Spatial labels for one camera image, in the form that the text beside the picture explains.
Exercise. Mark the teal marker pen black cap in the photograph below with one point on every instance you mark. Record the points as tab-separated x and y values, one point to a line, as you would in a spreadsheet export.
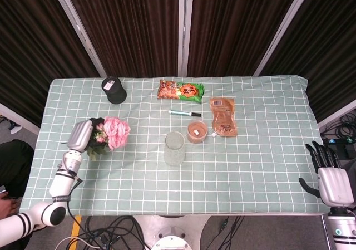
180	112

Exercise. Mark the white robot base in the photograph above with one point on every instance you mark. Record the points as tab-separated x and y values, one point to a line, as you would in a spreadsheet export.
172	234

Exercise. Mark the textured clear glass vase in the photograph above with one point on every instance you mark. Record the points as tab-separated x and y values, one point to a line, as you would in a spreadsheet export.
174	152

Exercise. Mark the pink artificial flower bouquet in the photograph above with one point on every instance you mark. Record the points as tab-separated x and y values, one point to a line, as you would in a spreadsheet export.
116	131

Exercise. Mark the yellow floor tape strip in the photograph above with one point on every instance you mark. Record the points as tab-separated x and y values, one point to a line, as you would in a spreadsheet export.
76	227

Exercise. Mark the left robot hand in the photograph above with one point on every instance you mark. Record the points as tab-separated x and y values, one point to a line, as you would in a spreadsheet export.
79	136

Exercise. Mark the black power strip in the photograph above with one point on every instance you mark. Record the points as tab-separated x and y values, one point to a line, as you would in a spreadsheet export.
333	142

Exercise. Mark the black mesh pen holder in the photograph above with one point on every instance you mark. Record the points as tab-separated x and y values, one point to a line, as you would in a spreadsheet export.
115	92

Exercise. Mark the green white checkered tablecloth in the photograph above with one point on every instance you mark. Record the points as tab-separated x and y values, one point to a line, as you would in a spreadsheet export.
250	172

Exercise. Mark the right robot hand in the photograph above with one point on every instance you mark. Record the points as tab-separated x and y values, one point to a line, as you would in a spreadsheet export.
335	186

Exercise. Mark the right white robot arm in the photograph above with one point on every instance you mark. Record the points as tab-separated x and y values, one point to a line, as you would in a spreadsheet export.
343	227

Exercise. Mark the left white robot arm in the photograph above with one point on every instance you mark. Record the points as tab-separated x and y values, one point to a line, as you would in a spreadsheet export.
61	184

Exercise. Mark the grey partition bottom rail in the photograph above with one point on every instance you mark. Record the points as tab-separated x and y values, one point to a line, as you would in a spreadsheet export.
336	115
16	119

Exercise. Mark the grey partition post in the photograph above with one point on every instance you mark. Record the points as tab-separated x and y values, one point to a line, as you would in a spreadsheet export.
185	30
80	31
283	31

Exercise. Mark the brown spouted sauce pouch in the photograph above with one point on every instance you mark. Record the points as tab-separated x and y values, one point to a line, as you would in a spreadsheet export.
224	116

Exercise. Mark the green orange snack bag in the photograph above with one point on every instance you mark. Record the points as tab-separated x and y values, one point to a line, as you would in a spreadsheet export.
180	90

